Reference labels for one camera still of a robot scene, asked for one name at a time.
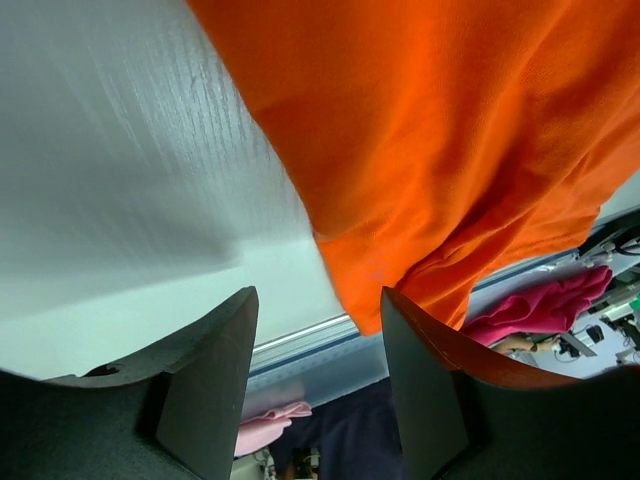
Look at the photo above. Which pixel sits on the light pink garment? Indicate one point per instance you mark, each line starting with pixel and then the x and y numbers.
pixel 260 431

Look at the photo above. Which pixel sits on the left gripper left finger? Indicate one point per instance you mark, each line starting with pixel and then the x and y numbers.
pixel 196 379

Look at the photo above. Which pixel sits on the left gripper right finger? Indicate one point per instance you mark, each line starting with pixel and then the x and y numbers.
pixel 467 412

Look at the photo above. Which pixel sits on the pink t-shirt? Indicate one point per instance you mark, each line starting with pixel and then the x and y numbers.
pixel 542 309

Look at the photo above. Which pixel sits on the aluminium mounting rail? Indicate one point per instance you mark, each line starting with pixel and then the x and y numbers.
pixel 330 339

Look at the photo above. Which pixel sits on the dark navy cloth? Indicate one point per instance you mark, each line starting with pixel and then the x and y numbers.
pixel 357 437

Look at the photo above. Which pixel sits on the orange t-shirt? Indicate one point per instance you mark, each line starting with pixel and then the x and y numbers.
pixel 434 142

